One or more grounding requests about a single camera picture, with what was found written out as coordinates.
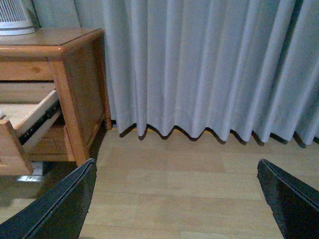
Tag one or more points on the white slatted air purifier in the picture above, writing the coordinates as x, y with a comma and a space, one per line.
14, 18

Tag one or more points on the white floor power socket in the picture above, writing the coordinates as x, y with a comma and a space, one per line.
37, 175

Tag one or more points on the wooden drawer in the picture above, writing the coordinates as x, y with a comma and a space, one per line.
54, 146
27, 112

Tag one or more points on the wooden nightstand cabinet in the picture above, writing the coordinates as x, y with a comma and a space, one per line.
72, 59

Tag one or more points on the grey pleated curtain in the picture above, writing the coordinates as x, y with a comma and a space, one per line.
248, 66

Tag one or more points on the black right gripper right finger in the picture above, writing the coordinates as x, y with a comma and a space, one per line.
294, 204

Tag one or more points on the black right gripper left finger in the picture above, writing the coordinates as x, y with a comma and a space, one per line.
59, 213

